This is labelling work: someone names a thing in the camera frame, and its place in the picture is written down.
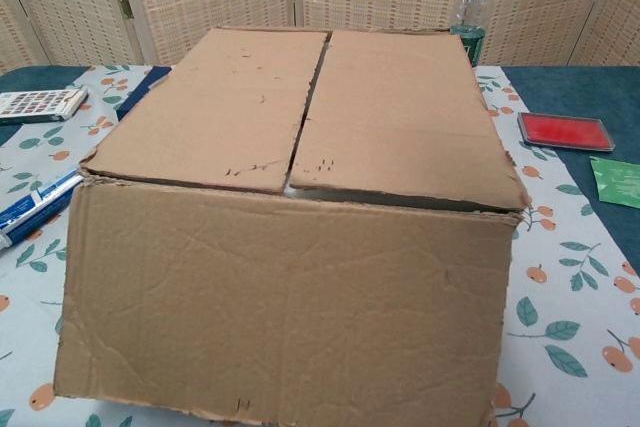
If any red-topped cardboard box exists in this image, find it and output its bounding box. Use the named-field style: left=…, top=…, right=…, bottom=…
left=53, top=26, right=531, bottom=427

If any dark blue rectangular box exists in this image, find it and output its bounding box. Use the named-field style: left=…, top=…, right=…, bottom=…
left=117, top=65, right=174, bottom=121

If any clear plastic water bottle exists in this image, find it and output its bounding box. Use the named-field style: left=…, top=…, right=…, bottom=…
left=449, top=0, right=491, bottom=68

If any red ink pad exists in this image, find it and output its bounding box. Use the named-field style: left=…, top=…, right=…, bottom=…
left=517, top=110, right=615, bottom=153

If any green sachet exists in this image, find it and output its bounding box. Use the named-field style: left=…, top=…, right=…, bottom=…
left=588, top=155, right=640, bottom=208

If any floral fruit-print tablecloth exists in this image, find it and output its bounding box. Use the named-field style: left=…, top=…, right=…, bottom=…
left=0, top=64, right=640, bottom=427

